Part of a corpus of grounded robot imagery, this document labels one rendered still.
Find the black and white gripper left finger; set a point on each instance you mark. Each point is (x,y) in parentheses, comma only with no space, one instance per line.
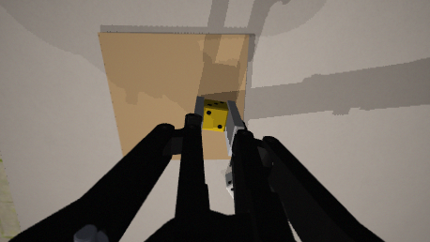
(104,213)

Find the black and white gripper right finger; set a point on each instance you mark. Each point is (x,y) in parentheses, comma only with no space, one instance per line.
(298,197)

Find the yellow die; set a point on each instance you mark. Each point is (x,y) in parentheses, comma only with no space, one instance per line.
(215,115)

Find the tan square mat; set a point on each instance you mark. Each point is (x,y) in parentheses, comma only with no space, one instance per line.
(155,79)

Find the white die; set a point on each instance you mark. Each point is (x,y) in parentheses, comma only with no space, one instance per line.
(229,183)

